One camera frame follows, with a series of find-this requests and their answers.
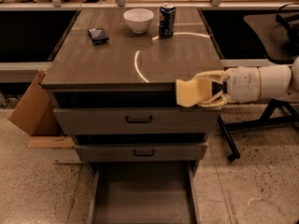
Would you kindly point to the bottom open grey drawer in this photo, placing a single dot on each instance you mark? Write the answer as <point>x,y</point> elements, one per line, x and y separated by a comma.
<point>150,192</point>

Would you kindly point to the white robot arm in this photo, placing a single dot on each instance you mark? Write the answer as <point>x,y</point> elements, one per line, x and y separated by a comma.
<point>276,82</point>

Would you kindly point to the yellow sponge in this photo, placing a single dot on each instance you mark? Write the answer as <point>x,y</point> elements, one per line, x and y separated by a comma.
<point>191,92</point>

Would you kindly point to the grey drawer cabinet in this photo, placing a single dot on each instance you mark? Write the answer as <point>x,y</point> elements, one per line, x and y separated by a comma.
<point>129,70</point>

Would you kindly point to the top grey drawer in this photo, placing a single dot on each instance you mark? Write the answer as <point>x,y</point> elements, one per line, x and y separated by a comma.
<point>89,121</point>

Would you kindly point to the blue soda can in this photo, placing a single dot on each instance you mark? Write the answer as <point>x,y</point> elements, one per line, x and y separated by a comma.
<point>166,20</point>

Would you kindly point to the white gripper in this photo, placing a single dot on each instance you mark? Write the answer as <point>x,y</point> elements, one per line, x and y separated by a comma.
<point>243,84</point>

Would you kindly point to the brown cardboard box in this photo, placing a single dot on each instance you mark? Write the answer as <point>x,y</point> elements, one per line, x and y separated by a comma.
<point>34,115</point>

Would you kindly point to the black stand with table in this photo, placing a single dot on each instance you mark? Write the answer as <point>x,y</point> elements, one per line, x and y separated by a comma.
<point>256,37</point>

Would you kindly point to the dark snack packet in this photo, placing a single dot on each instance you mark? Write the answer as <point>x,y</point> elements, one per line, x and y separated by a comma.
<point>98,35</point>

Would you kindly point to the middle grey drawer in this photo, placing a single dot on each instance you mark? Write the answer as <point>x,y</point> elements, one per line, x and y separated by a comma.
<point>142,152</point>

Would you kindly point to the white bowl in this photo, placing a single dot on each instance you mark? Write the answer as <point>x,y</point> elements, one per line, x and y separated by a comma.
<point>138,20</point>

